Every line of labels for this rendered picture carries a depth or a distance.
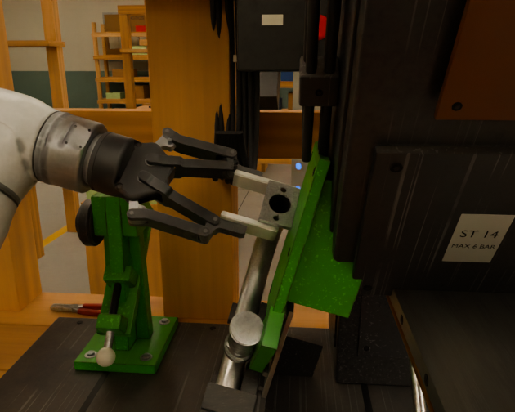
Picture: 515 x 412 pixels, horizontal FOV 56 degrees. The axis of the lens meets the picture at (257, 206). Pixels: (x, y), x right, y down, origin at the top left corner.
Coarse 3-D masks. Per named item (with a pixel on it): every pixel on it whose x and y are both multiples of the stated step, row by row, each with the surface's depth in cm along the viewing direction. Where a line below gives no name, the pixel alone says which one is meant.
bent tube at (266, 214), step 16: (272, 192) 57; (288, 192) 57; (272, 208) 61; (288, 208) 58; (272, 224) 56; (288, 224) 55; (256, 240) 65; (256, 256) 65; (272, 256) 65; (256, 272) 65; (256, 288) 65; (240, 304) 64; (256, 304) 64; (224, 352) 61; (224, 368) 59; (240, 368) 60; (224, 384) 58
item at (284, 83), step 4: (284, 72) 714; (288, 72) 714; (292, 72) 713; (284, 76) 716; (288, 76) 715; (292, 76) 715; (280, 80) 755; (284, 80) 717; (288, 80) 717; (292, 80) 716; (280, 84) 713; (284, 84) 713; (288, 84) 712; (292, 84) 711; (292, 92) 731; (288, 96) 728; (292, 96) 727; (280, 100) 744; (288, 100) 729; (292, 100) 729; (280, 104) 747; (288, 104) 731; (292, 104) 730; (280, 108) 750; (288, 108) 733; (292, 108) 732
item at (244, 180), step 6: (234, 174) 59; (240, 174) 59; (246, 174) 59; (252, 174) 59; (234, 180) 60; (240, 180) 59; (246, 180) 59; (252, 180) 59; (258, 180) 59; (264, 180) 59; (240, 186) 61; (246, 186) 60; (252, 186) 60; (258, 186) 60; (264, 186) 59; (258, 192) 61; (264, 192) 61
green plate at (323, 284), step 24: (312, 168) 50; (312, 192) 47; (312, 216) 47; (288, 240) 55; (312, 240) 49; (288, 264) 49; (312, 264) 50; (336, 264) 50; (288, 288) 50; (312, 288) 51; (336, 288) 51; (336, 312) 51
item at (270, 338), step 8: (272, 312) 50; (264, 320) 53; (272, 320) 50; (280, 320) 50; (264, 328) 50; (272, 328) 50; (280, 328) 50; (264, 336) 49; (272, 336) 49; (256, 344) 55; (264, 344) 48; (272, 344) 49; (256, 352) 52; (264, 352) 50; (272, 352) 49; (256, 360) 53; (264, 360) 52; (256, 368) 56; (264, 368) 55
